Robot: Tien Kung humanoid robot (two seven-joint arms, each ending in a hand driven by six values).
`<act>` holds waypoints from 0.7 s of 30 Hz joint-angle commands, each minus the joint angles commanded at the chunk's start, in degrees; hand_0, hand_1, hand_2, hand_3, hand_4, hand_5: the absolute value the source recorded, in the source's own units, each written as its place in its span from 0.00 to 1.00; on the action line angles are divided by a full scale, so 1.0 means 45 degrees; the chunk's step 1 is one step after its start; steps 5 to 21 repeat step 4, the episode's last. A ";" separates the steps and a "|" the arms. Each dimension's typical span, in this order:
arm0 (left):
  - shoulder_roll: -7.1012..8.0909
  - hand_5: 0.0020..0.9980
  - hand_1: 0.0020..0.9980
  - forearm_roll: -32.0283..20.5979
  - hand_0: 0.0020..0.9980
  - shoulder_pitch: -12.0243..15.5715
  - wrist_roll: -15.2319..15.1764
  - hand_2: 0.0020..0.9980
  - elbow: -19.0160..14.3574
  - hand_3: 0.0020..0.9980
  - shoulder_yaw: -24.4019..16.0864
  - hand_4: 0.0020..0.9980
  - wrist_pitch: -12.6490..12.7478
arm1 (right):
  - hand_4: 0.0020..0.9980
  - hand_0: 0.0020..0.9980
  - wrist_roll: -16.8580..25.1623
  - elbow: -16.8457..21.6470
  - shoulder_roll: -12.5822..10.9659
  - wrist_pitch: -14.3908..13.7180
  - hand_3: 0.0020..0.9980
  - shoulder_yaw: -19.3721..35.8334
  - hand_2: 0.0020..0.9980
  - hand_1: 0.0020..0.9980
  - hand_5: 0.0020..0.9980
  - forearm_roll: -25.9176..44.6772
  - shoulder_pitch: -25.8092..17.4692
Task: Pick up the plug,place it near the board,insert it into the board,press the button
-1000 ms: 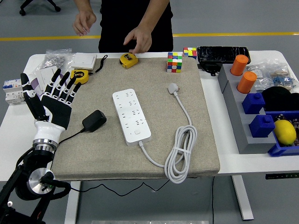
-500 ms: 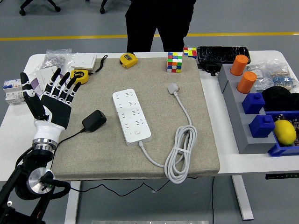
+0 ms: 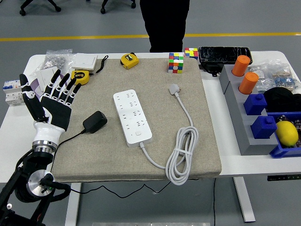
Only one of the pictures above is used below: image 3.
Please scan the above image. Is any thin black adapter cord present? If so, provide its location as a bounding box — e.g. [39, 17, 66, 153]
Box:
[50, 129, 196, 199]

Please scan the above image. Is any person's torso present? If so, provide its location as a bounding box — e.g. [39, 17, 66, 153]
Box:
[140, 0, 190, 54]

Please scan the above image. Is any purple bowl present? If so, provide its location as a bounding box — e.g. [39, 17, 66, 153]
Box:
[29, 74, 69, 96]

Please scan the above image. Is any black cloth bundle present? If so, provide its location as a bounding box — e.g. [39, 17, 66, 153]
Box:
[263, 87, 301, 113]

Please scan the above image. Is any orange cylinder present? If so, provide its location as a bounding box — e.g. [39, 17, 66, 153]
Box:
[231, 55, 251, 77]
[238, 72, 260, 95]

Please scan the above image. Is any yellow tape measure black label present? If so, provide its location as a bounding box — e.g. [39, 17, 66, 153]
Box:
[70, 70, 91, 85]

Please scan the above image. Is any grey-brown mat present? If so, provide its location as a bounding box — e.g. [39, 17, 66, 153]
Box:
[51, 57, 222, 183]

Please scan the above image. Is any white flat switch panel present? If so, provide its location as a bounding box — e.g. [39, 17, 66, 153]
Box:
[70, 53, 98, 71]

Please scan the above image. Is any clear bag of small parts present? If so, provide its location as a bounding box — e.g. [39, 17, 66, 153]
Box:
[248, 63, 275, 94]

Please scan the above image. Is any clear bag of screws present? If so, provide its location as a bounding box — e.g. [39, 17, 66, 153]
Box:
[29, 48, 76, 77]

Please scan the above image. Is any grey block holder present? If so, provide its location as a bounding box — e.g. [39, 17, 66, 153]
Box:
[219, 64, 279, 156]

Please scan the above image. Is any yellow lemon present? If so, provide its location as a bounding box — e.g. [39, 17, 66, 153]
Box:
[275, 120, 299, 148]

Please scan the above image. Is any clear bag of resistors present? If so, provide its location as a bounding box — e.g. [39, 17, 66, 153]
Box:
[270, 58, 301, 92]

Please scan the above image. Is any black hanging cable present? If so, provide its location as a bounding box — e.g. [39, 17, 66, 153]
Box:
[213, 178, 217, 226]

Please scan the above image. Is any white power cord with plug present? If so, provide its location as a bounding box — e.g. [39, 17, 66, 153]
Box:
[139, 83, 199, 186]

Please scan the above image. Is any white switch plate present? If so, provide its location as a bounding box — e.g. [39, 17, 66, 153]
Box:
[35, 66, 61, 92]

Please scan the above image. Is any black wrist strap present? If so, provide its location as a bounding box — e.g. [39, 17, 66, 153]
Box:
[90, 55, 109, 76]

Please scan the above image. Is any white circuit breaker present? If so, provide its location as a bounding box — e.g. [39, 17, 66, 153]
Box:
[2, 79, 30, 106]

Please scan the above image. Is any blue plastic bin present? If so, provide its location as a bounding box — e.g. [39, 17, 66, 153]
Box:
[265, 110, 301, 159]

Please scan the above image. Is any black device with clip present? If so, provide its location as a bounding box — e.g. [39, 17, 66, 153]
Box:
[199, 62, 224, 78]

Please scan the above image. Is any black office chair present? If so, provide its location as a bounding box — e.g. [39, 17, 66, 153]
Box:
[19, 0, 62, 16]
[100, 0, 136, 14]

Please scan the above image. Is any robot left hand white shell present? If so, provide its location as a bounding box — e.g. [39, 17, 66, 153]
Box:
[19, 69, 82, 145]

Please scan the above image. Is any blue block with knob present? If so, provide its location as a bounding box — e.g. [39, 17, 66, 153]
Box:
[243, 93, 268, 116]
[250, 115, 277, 140]

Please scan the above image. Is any white table leg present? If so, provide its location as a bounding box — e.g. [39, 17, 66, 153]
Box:
[232, 176, 256, 223]
[64, 182, 82, 226]

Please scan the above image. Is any large Rubik's cube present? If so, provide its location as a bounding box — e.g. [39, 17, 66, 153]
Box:
[167, 52, 184, 74]

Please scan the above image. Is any black wrapped box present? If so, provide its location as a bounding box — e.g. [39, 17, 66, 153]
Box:
[198, 46, 253, 65]

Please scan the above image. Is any white power strip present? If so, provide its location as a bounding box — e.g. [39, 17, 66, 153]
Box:
[113, 89, 153, 148]

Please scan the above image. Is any black plug adapter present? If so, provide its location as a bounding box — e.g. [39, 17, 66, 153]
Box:
[82, 110, 108, 134]

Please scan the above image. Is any black table control panel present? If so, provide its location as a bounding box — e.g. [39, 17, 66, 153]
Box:
[267, 174, 301, 182]

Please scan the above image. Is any small Rubik's cube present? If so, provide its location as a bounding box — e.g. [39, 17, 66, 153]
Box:
[184, 47, 199, 60]

